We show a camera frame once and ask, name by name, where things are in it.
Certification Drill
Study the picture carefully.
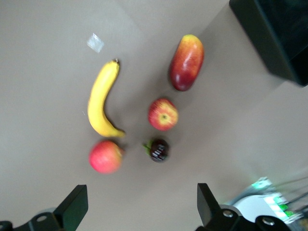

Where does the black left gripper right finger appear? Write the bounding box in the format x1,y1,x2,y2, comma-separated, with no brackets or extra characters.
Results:
196,183,292,231

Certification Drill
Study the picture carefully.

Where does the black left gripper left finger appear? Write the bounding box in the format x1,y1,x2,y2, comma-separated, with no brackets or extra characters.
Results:
0,184,88,231

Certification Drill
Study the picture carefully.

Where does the small red yellow apple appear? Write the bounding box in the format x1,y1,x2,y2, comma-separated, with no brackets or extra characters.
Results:
147,97,179,132

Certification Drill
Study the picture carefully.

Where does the yellow banana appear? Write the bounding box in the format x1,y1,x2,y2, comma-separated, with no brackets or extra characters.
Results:
87,59,126,138

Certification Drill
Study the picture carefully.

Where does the black rectangular plastic box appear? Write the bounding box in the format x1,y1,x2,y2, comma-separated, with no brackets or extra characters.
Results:
229,0,308,88

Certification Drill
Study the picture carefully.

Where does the pink red round apple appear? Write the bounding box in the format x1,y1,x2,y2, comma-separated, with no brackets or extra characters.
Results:
88,140,125,175

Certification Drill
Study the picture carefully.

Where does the dark purple mangosteen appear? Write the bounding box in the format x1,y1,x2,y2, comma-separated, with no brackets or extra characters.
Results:
142,138,170,163

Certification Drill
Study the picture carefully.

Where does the red yellow mango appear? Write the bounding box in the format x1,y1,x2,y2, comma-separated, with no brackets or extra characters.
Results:
169,34,205,92

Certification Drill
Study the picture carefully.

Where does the clear tape piece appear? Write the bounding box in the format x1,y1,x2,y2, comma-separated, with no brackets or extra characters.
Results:
86,33,104,53

